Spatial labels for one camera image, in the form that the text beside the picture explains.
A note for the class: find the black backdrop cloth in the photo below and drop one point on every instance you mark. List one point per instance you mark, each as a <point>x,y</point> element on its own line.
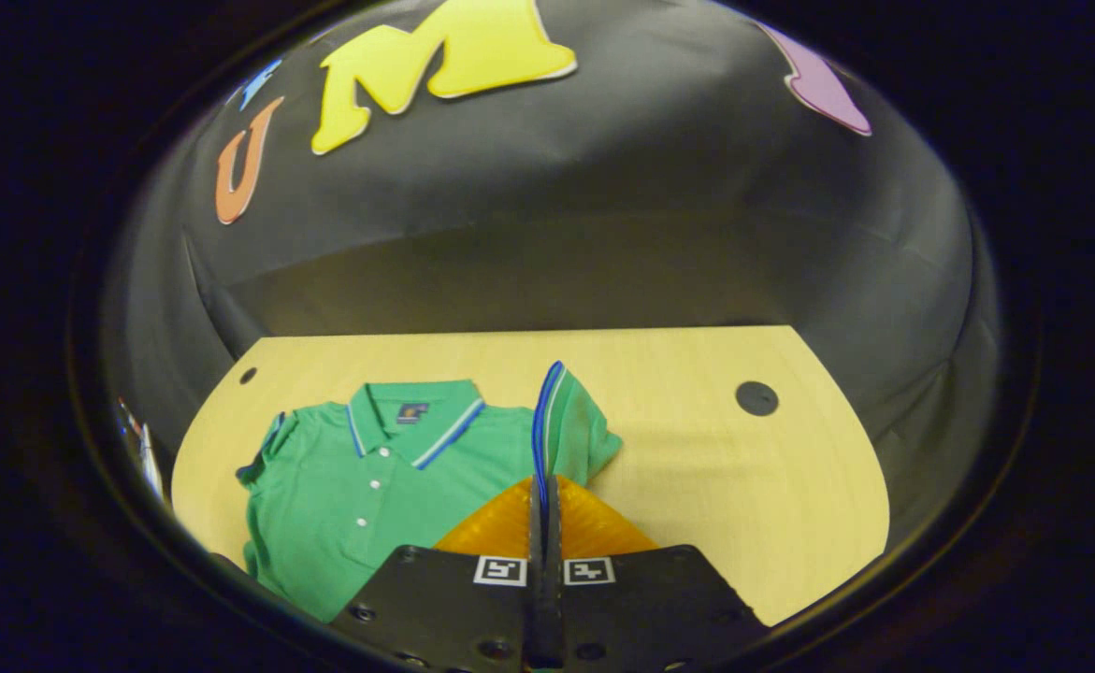
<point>650,215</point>

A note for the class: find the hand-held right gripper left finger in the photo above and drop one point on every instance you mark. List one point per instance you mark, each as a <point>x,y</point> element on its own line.
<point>453,608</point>

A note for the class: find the black table grommet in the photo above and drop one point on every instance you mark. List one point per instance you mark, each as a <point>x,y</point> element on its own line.
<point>248,375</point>
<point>757,398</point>

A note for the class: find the white and red background object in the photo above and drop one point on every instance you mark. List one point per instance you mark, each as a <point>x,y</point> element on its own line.
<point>147,458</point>

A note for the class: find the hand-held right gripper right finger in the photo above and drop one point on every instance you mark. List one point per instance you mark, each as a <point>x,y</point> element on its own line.
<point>645,608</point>

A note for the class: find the green T-shirt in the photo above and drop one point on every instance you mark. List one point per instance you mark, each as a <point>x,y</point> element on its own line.
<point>351,486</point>

